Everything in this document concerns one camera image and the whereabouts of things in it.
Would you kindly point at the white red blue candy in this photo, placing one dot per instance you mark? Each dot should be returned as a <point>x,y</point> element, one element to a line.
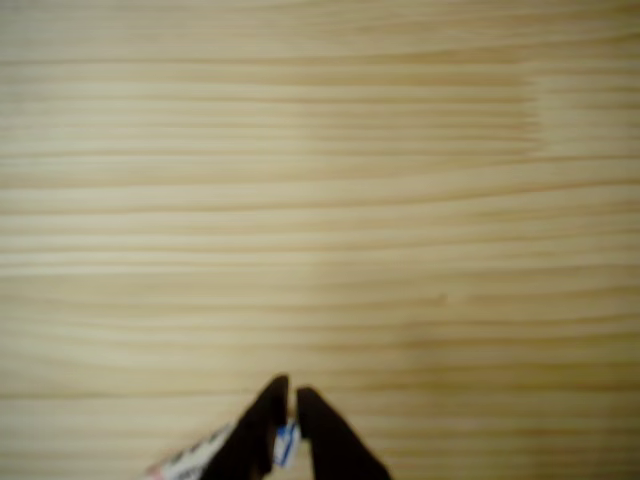
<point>195,457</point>

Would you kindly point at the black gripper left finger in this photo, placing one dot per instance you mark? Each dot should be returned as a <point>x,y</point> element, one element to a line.
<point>255,440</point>

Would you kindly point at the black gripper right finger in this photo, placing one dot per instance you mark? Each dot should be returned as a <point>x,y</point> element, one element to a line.
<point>335,450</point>

